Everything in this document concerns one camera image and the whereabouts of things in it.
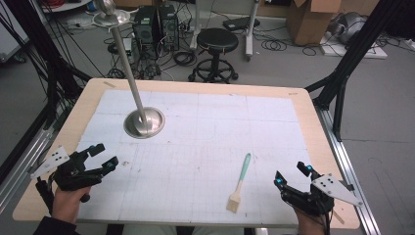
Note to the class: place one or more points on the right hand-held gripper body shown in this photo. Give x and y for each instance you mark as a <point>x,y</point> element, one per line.
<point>321,196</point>

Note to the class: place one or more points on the aluminium rail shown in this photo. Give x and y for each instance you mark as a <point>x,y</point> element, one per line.
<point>23,163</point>
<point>345,163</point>

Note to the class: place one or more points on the white flat board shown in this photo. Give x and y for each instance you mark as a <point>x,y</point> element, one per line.
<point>368,52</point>

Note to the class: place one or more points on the black round stool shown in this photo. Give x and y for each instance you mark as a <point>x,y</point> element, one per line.
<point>217,39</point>

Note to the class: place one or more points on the black metal frame stand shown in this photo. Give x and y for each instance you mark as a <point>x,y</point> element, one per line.
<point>49,65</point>
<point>352,55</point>

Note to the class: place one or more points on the black computer tower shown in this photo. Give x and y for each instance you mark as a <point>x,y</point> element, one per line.
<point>145,31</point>
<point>169,27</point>

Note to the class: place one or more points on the brown cardboard box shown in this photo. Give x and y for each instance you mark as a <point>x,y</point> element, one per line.
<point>313,23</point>

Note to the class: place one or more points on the person's left hand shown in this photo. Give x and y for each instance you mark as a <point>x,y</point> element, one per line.
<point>67,204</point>

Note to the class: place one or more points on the person's right hand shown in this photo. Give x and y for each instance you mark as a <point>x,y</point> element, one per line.
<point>311,225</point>

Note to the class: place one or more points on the black flat device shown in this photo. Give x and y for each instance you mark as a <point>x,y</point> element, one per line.
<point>239,23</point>

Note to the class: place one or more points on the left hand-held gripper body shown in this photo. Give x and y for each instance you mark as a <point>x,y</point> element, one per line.
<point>73,174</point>

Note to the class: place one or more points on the white grid paper mat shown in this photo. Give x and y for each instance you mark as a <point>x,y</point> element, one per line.
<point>212,130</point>

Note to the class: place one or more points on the white table frame legs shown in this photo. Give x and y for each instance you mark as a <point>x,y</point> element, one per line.
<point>249,29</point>

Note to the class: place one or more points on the metal stand with round base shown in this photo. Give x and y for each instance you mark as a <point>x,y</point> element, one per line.
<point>129,75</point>

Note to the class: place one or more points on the masking tape strip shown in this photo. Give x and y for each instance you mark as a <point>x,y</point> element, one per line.
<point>109,84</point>
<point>293,94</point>

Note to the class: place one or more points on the grey rounded appliance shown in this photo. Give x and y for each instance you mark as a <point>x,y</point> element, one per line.
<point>349,27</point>

